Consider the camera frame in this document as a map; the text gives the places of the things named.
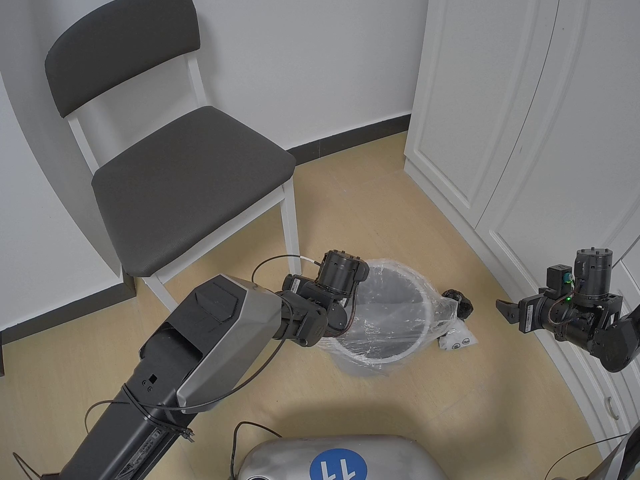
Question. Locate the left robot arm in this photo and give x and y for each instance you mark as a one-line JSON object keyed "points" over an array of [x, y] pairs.
{"points": [[210, 328]]}

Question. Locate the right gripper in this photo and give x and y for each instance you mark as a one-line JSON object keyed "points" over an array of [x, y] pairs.
{"points": [[535, 315]]}

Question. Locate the crumpled black plastic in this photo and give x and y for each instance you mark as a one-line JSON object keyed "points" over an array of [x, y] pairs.
{"points": [[462, 303]]}

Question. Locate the white wardrobe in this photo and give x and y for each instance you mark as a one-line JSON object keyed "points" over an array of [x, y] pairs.
{"points": [[525, 118]]}

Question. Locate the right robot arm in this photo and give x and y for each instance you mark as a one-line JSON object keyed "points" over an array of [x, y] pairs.
{"points": [[610, 338]]}

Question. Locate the white printed wrapper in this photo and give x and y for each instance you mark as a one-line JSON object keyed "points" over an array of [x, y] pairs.
{"points": [[457, 338]]}

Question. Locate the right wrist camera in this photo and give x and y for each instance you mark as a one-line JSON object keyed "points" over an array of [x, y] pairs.
{"points": [[557, 280]]}

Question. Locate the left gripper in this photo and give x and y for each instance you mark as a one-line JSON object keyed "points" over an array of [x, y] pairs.
{"points": [[305, 288]]}

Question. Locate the white trash bin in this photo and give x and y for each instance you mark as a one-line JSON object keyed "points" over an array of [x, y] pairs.
{"points": [[395, 355]]}

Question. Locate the clear plastic bag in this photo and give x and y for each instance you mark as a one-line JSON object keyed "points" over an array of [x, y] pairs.
{"points": [[450, 308]]}

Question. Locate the grey white chair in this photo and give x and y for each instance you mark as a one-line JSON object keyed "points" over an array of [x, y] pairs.
{"points": [[190, 178]]}

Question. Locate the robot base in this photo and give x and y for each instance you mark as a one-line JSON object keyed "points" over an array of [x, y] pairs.
{"points": [[340, 460]]}

